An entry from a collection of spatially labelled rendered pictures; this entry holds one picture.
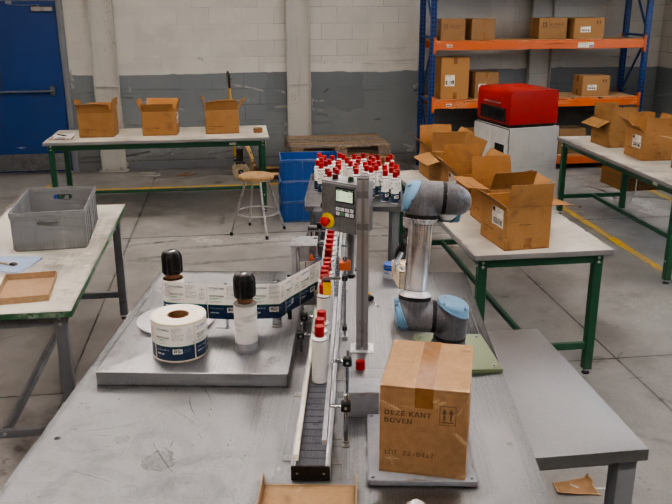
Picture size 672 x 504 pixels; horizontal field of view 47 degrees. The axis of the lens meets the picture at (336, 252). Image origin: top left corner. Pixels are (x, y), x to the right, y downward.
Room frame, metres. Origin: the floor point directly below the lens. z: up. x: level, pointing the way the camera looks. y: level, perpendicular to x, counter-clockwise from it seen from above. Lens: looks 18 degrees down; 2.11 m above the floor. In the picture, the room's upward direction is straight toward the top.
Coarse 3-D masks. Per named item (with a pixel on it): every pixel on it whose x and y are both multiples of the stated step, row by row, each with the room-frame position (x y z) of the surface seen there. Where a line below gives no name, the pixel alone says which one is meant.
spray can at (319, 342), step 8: (320, 328) 2.35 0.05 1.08; (320, 336) 2.35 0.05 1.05; (312, 344) 2.35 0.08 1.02; (320, 344) 2.34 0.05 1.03; (312, 352) 2.35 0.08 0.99; (320, 352) 2.34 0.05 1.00; (312, 360) 2.35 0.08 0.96; (320, 360) 2.34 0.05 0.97; (312, 368) 2.36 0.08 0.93; (320, 368) 2.34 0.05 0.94; (312, 376) 2.36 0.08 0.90; (320, 376) 2.34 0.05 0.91; (320, 384) 2.34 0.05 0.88
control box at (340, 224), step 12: (324, 180) 2.81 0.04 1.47; (324, 192) 2.80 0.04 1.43; (372, 192) 2.78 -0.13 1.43; (324, 204) 2.80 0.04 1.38; (336, 204) 2.76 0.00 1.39; (348, 204) 2.73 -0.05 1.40; (372, 204) 2.78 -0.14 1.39; (336, 216) 2.76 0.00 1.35; (372, 216) 2.79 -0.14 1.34; (324, 228) 2.81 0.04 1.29; (336, 228) 2.76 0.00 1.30; (348, 228) 2.73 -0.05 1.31
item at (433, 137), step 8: (424, 128) 6.17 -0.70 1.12; (432, 128) 6.18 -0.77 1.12; (440, 128) 6.18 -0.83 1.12; (448, 128) 6.19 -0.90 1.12; (464, 128) 6.10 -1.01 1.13; (424, 136) 6.15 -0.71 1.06; (432, 136) 6.16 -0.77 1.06; (440, 136) 5.80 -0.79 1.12; (448, 136) 5.81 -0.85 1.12; (456, 136) 5.82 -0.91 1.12; (464, 136) 5.83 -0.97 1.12; (424, 144) 5.90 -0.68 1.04; (432, 144) 5.80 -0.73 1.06; (440, 144) 5.81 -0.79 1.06; (448, 144) 5.82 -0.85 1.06; (424, 152) 6.00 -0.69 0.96; (424, 168) 5.98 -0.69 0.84; (424, 176) 5.97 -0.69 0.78
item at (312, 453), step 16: (336, 272) 3.46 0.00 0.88; (336, 288) 3.25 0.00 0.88; (320, 400) 2.23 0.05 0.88; (304, 416) 2.13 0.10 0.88; (320, 416) 2.14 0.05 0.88; (304, 432) 2.04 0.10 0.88; (320, 432) 2.04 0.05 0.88; (304, 448) 1.95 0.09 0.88; (320, 448) 1.95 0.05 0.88; (304, 464) 1.87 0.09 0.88; (320, 464) 1.87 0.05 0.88
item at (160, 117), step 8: (144, 104) 7.83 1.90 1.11; (152, 104) 7.84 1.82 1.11; (160, 104) 7.85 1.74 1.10; (168, 104) 7.86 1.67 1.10; (176, 104) 7.95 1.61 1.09; (144, 112) 7.91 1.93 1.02; (152, 112) 7.92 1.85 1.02; (160, 112) 7.92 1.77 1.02; (168, 112) 7.93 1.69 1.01; (176, 112) 8.03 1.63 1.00; (144, 120) 7.91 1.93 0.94; (152, 120) 7.92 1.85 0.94; (160, 120) 7.92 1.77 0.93; (168, 120) 7.93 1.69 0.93; (176, 120) 7.99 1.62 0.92; (144, 128) 7.91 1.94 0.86; (152, 128) 7.92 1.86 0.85; (160, 128) 7.92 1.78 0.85; (168, 128) 7.93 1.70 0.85; (176, 128) 7.95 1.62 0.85
